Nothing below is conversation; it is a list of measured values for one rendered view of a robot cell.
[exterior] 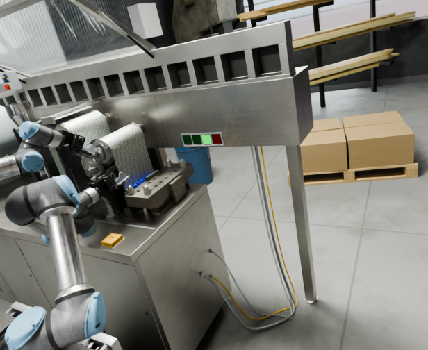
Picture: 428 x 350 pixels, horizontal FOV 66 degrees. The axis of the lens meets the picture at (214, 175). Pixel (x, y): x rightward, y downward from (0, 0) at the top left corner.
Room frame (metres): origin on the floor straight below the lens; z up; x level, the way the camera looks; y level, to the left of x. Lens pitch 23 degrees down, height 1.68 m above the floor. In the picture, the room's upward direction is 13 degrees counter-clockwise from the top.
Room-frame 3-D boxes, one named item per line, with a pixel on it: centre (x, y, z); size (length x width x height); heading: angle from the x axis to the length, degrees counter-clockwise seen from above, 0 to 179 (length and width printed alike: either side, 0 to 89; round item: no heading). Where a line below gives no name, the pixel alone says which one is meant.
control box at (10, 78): (1.93, 0.96, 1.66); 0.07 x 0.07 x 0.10; 56
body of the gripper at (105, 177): (1.48, 0.53, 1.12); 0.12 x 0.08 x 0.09; 146
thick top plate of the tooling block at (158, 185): (1.63, 0.28, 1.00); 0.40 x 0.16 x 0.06; 146
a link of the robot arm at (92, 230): (1.35, 0.64, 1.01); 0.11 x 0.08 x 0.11; 102
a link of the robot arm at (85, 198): (1.35, 0.62, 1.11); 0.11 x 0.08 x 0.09; 146
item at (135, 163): (1.68, 0.40, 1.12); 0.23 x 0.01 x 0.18; 146
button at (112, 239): (1.32, 0.52, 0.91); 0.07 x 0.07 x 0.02; 56
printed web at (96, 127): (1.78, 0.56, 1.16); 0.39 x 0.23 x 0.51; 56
